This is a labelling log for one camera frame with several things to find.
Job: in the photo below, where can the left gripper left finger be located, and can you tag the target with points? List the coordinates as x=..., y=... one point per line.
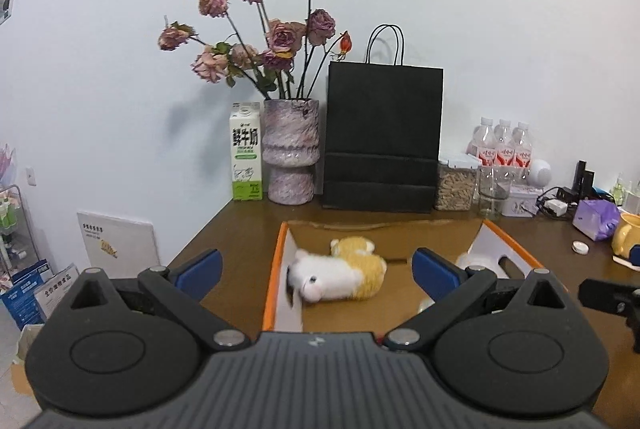
x=118, y=347

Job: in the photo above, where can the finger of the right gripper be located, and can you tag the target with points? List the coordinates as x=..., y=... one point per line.
x=615, y=299
x=634, y=255

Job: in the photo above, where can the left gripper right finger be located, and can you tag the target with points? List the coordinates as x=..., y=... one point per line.
x=505, y=346

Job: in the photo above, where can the white yellow plush sheep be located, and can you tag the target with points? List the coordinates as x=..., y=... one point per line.
x=352, y=271

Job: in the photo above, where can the white plastic container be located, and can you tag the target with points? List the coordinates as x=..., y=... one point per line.
x=491, y=263

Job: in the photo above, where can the yellow mug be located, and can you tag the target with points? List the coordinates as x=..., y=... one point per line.
x=627, y=235

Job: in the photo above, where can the purple tissue pack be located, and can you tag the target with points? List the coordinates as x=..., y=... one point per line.
x=596, y=219

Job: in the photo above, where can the small white round lid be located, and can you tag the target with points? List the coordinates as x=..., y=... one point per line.
x=580, y=247

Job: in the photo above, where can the white power strip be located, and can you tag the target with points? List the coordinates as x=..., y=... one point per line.
x=555, y=207

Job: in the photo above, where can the blue boxes on floor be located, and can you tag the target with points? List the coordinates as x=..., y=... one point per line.
x=36, y=292

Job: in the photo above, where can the red cardboard box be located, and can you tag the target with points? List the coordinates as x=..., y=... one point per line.
x=400, y=296

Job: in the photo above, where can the white tin box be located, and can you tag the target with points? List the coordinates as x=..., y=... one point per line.
x=521, y=202

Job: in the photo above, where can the empty drinking glass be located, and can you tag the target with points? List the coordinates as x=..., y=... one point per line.
x=493, y=187

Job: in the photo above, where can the water bottle right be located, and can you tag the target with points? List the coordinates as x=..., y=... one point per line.
x=522, y=146

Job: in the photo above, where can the water bottle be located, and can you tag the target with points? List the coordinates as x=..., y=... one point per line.
x=522, y=146
x=483, y=142
x=504, y=153

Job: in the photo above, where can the water bottle middle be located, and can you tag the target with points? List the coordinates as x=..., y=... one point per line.
x=504, y=153

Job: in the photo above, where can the clear jar with seeds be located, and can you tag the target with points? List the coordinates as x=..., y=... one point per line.
x=457, y=178

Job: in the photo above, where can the water bottle left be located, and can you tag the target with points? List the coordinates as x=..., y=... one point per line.
x=483, y=142

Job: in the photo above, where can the green white milk carton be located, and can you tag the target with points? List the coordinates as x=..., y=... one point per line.
x=246, y=151

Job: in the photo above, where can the purple ceramic vase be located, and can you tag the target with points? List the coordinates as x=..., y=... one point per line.
x=291, y=149

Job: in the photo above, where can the black paper shopping bag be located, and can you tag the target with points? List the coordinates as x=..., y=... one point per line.
x=383, y=121

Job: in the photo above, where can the dried pink roses bouquet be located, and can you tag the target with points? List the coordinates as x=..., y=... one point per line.
x=287, y=67

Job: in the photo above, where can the white round camera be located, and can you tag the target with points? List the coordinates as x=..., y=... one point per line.
x=539, y=174

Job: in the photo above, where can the metal wire shelf rack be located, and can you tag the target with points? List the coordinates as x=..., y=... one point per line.
x=18, y=249

